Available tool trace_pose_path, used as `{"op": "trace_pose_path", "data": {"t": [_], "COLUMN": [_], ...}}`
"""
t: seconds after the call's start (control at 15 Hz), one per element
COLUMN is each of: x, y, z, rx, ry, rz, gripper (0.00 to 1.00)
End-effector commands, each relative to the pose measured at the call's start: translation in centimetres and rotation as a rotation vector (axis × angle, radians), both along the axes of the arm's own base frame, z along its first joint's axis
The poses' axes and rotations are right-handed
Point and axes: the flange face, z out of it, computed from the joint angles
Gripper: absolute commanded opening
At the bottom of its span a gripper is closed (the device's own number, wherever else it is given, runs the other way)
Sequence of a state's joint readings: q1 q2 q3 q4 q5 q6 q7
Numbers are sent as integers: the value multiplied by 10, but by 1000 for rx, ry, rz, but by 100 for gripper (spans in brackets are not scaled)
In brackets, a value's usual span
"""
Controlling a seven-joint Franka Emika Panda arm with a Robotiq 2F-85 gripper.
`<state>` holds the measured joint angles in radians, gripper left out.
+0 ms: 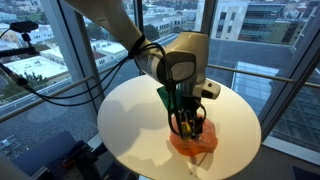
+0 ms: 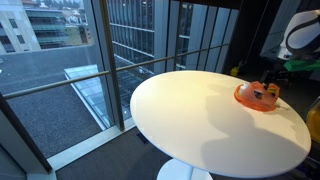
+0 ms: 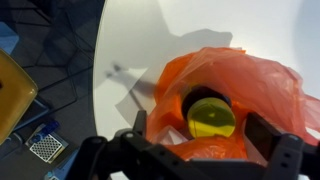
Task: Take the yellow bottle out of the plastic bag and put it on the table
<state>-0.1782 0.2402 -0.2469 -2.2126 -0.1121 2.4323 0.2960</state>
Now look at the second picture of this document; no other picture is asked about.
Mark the dark window mullion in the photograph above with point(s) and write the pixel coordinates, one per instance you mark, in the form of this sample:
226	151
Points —
113	76

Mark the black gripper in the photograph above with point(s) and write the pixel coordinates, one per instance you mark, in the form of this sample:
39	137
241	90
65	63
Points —
282	76

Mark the dark slanted window frame bar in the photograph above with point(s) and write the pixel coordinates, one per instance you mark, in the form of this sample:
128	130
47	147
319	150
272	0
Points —
23	133

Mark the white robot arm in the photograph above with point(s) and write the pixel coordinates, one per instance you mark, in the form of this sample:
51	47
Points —
301	33

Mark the small yellow floor object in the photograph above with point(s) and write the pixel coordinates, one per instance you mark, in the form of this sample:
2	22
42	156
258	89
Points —
234	71

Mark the white table pedestal base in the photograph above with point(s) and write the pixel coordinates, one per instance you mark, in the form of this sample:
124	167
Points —
176	171

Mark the metal window railing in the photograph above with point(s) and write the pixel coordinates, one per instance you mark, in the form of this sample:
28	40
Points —
83	77

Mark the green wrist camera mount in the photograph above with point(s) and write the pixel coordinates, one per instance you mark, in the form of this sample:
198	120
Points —
301	65

